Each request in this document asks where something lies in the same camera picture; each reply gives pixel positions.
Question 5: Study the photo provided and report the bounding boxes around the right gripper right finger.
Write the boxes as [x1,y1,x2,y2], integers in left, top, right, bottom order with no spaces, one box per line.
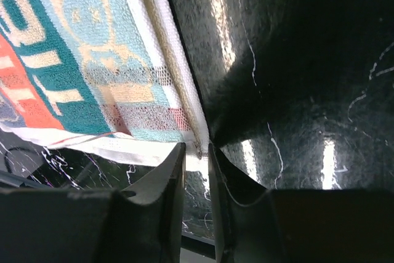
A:
[208,144,271,262]

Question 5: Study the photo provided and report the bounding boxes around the blue red patterned towel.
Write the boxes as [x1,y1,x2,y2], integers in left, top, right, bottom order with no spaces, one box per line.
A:
[1,0,209,171]

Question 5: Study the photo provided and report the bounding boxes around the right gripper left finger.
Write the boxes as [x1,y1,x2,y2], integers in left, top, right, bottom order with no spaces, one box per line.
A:
[121,142,187,263]

